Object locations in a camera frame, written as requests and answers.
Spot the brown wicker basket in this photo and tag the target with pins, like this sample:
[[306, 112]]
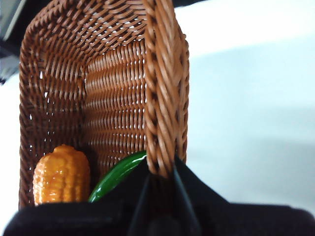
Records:
[[110, 73]]

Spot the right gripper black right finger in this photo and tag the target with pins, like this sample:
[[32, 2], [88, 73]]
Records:
[[233, 221]]

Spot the green cucumber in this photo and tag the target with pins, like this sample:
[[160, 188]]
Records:
[[115, 175]]

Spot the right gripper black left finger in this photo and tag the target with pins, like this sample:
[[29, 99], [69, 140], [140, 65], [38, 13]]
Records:
[[86, 218]]

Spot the orange corn cob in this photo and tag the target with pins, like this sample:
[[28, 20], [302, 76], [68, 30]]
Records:
[[61, 174]]

